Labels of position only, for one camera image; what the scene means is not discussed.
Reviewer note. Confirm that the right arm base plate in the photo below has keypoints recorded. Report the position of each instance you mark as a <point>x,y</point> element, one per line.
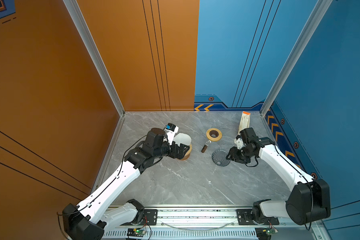
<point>246,217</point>

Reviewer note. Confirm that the left aluminium corner post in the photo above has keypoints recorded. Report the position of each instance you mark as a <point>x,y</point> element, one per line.
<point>89,42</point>

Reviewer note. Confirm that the left circuit board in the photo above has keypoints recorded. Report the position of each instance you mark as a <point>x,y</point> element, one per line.
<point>136,233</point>

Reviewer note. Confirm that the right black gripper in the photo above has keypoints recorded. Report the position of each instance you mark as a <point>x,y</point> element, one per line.
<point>232,156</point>

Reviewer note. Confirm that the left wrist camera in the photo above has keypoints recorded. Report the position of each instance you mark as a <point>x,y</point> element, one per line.
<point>171,130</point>

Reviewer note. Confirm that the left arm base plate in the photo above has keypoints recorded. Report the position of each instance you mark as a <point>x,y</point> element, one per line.
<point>150,216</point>

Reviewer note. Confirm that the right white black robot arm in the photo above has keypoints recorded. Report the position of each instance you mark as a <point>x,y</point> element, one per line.
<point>309,200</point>

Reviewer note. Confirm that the coffee filter bag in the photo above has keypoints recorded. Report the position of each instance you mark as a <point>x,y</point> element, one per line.
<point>244,122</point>

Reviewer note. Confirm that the right aluminium corner post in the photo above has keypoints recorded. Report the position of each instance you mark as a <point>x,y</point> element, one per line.
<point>313,21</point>

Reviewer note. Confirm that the white paper coffee filter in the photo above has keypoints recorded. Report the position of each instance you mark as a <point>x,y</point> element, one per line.
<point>182,139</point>

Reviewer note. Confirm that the grey glass dripper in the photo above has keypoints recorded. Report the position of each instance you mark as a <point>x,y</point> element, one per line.
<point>219,157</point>

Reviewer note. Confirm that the aluminium front rail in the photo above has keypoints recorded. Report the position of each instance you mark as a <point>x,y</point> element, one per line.
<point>214,223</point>

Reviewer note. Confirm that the right circuit board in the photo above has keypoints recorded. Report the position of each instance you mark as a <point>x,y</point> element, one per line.
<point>266,234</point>

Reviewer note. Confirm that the aluminium corner post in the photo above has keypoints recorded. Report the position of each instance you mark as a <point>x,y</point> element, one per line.
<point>313,21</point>
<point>89,42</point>

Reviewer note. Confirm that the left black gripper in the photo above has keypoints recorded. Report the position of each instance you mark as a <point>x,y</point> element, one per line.
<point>180,154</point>

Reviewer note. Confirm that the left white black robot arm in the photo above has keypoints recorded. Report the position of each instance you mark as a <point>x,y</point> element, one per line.
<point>91,218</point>

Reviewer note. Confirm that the circuit board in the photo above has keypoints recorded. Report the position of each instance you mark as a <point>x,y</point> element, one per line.
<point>266,234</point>
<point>136,233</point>

